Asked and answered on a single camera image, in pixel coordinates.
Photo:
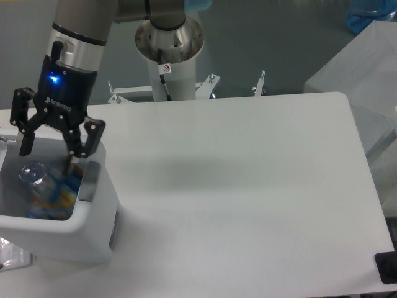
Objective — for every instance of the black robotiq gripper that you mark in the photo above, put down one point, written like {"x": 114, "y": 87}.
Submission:
{"x": 61, "y": 103}

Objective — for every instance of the blue snack wrapper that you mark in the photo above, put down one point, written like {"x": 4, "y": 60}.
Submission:
{"x": 69, "y": 187}

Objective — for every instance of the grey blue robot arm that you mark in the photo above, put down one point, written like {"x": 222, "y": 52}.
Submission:
{"x": 80, "y": 30}

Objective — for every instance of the white trash can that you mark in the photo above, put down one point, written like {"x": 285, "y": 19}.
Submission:
{"x": 88, "y": 235}

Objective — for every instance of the clear plastic bottle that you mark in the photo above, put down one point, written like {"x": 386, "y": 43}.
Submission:
{"x": 42, "y": 189}

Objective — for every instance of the clear plastic bag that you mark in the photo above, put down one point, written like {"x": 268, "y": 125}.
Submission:
{"x": 13, "y": 257}

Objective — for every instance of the blue water jug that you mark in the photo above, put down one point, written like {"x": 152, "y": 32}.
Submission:
{"x": 361, "y": 14}

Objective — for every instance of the black device at edge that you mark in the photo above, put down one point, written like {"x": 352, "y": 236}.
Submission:
{"x": 386, "y": 264}

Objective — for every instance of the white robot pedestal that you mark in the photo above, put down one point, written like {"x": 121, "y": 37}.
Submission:
{"x": 171, "y": 53}

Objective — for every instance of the white metal base frame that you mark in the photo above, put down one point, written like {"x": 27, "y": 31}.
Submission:
{"x": 161, "y": 92}

